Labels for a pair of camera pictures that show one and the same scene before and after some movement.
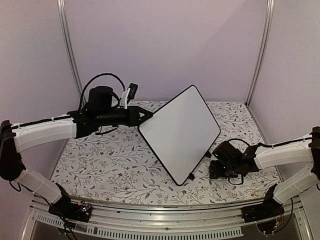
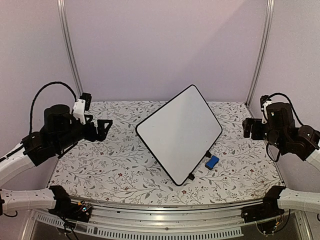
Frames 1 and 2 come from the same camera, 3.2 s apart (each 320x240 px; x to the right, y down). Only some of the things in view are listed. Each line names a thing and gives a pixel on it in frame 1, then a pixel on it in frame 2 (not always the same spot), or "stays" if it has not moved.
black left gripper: (133, 118) -> (101, 134)
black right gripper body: (218, 172) -> (256, 134)
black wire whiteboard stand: (191, 176) stays
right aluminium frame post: (267, 26) stays
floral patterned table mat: (117, 167) stays
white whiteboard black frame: (180, 133) stays
